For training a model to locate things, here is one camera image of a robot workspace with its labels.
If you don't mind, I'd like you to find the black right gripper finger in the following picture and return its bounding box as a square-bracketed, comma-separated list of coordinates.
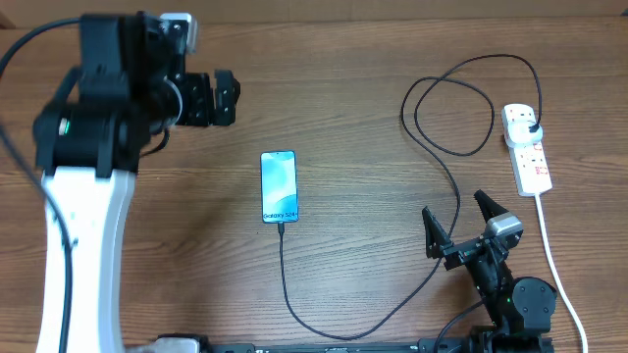
[474, 189, 507, 224]
[422, 207, 453, 259]

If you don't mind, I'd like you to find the Samsung Galaxy smartphone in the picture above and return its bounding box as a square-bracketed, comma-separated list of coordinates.
[260, 150, 299, 224]

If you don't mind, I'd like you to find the black charger cable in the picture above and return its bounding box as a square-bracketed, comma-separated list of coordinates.
[277, 53, 544, 341]

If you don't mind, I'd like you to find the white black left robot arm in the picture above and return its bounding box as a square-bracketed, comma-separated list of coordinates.
[33, 13, 240, 352]

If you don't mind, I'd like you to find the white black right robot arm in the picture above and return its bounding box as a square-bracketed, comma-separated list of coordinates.
[418, 190, 557, 353]

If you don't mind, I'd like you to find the white charger plug adapter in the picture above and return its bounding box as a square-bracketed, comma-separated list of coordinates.
[504, 122, 544, 148]

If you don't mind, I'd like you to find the white power strip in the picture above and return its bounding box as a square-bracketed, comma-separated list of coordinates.
[500, 103, 552, 197]

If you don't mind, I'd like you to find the white power strip cord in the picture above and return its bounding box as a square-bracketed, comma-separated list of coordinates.
[533, 193, 589, 353]

